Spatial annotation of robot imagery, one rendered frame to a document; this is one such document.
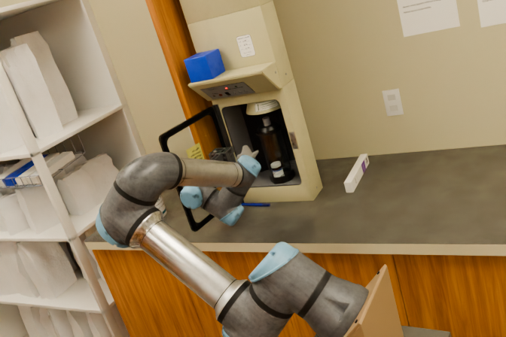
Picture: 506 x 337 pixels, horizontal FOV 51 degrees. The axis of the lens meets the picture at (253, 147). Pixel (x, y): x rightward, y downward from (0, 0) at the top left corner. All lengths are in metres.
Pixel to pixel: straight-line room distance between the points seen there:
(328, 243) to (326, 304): 0.65
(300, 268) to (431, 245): 0.62
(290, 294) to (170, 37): 1.18
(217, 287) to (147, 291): 1.22
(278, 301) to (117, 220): 0.43
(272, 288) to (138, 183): 0.40
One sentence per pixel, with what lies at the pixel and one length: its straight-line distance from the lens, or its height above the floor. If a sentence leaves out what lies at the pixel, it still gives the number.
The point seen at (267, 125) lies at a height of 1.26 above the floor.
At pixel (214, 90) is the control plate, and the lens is 1.98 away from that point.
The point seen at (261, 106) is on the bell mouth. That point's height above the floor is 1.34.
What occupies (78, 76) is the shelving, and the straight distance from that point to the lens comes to 3.12.
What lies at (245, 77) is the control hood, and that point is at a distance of 1.86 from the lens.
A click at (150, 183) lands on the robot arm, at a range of 1.29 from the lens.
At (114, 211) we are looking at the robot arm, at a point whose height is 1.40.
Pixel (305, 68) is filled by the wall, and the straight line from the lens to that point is 2.36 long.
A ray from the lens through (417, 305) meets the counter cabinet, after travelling 1.88.
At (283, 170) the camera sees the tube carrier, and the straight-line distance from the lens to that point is 2.11.
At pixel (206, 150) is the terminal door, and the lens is 2.04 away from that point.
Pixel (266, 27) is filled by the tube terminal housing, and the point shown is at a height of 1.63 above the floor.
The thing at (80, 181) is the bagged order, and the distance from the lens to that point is 2.85.
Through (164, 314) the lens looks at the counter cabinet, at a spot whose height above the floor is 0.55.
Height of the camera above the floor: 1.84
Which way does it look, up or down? 18 degrees down
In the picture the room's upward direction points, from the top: 17 degrees counter-clockwise
